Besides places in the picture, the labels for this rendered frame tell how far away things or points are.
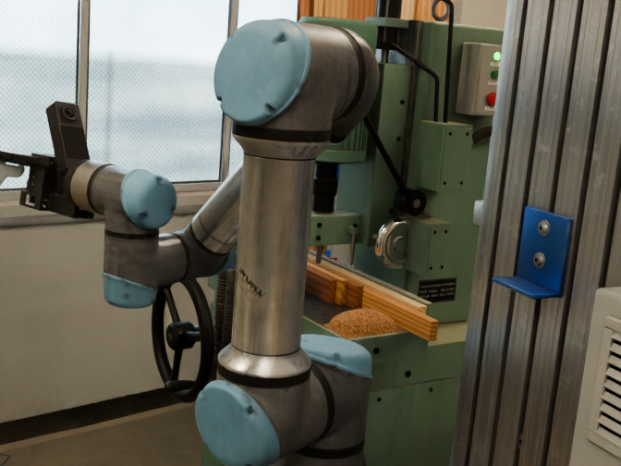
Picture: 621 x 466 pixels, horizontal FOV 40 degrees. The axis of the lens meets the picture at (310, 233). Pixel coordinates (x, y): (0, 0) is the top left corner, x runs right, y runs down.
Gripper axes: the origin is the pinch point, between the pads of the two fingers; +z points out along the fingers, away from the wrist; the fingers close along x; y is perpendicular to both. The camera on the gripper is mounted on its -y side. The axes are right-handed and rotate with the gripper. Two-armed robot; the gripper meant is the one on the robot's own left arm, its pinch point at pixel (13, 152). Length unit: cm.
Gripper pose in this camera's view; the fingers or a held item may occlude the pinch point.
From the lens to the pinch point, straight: 145.3
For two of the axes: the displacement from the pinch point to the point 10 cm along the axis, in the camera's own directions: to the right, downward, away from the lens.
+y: -1.6, 9.8, 1.0
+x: 6.1, 0.2, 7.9
